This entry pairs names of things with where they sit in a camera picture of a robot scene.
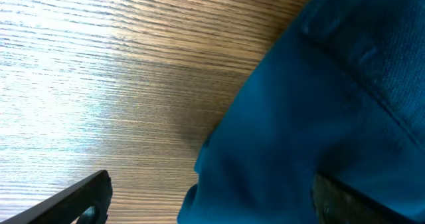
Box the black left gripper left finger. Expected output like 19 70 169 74
3 170 113 224

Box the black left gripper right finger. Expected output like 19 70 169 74
311 173 415 224

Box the blue polo shirt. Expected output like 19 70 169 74
177 0 424 223

